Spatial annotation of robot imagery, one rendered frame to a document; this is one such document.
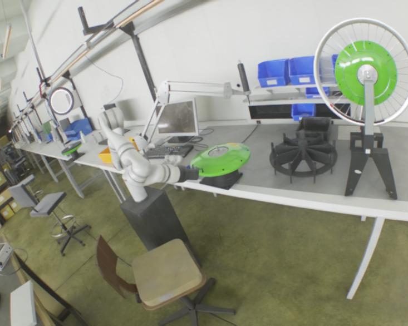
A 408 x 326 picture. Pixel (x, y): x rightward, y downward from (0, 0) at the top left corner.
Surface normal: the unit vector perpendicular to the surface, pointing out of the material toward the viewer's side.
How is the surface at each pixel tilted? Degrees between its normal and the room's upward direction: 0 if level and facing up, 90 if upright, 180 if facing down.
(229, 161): 21
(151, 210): 90
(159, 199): 90
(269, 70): 90
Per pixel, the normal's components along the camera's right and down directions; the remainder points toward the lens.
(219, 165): -0.28, -0.61
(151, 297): -0.28, -0.84
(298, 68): -0.55, 0.53
